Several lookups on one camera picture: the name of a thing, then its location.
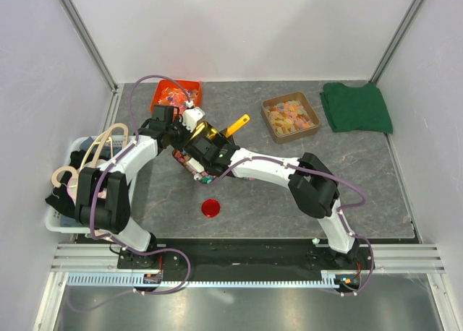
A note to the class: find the beige clothes hanger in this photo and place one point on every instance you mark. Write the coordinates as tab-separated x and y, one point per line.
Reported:
65	179

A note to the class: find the orange candy box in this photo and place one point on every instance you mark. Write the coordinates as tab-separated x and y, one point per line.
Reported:
169	94

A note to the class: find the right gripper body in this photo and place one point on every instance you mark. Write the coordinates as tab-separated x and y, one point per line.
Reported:
220	140

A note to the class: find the brown gummy candy box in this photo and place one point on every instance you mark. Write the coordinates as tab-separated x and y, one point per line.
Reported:
289	117

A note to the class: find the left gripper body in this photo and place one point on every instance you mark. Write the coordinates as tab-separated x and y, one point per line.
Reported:
179	134

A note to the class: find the green folded cloth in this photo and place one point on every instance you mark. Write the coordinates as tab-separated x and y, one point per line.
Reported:
349	109

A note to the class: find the white cable duct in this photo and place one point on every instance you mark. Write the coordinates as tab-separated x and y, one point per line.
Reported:
147	280

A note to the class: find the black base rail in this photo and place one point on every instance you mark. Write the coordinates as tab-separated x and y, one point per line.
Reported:
226	252

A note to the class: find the white laundry basket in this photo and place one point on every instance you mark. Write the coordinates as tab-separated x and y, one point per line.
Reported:
59	223

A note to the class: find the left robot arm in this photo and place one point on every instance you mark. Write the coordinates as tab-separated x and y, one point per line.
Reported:
102	199

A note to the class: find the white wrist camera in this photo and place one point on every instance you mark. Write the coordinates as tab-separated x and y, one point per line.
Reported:
192	116
198	171

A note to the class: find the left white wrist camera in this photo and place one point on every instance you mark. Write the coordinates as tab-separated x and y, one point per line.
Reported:
192	116

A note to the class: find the star candy tin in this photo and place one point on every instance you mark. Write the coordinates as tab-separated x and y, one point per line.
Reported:
208	131

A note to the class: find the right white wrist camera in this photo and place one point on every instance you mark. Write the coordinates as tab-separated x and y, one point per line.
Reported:
198	171

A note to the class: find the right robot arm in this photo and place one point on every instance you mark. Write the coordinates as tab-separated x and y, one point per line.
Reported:
314	188

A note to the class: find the yellow plastic scoop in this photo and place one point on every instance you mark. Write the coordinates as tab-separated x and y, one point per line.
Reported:
237	125

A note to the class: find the red jar lid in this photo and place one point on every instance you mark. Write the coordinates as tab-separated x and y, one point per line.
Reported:
211	208

